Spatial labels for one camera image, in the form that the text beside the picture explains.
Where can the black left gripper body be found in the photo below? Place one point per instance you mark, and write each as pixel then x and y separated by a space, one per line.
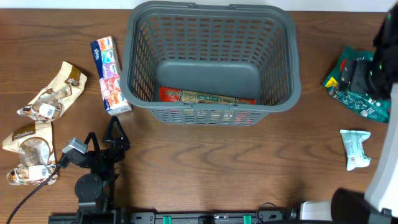
pixel 106 170

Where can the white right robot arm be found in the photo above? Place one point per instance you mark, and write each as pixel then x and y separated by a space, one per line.
pixel 377 205

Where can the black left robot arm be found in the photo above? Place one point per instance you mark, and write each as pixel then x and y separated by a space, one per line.
pixel 95 190

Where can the light green wipes packet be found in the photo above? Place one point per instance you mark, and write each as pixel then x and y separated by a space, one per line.
pixel 353 143

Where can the upper beige snack bag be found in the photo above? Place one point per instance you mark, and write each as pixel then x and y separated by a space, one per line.
pixel 53 100

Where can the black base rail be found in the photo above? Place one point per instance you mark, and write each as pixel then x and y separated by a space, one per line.
pixel 174 218

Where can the San Remo spaghetti packet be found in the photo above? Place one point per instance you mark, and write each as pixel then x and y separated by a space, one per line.
pixel 176 95

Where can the colourful tissue pack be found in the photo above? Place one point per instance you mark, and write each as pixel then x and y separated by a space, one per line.
pixel 109 70

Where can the beige snack bag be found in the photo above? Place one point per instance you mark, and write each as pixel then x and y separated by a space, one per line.
pixel 53 100
pixel 34 145

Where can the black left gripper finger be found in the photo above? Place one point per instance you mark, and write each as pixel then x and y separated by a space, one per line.
pixel 115 135
pixel 92 137

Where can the grey plastic basket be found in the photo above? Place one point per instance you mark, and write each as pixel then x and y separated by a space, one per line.
pixel 240 51

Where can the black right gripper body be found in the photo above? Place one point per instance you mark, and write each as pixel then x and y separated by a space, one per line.
pixel 362 76

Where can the green Nescafe coffee bag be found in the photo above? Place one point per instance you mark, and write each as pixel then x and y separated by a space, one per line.
pixel 361 104

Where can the lower beige snack bag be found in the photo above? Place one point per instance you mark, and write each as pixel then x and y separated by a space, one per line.
pixel 34 145

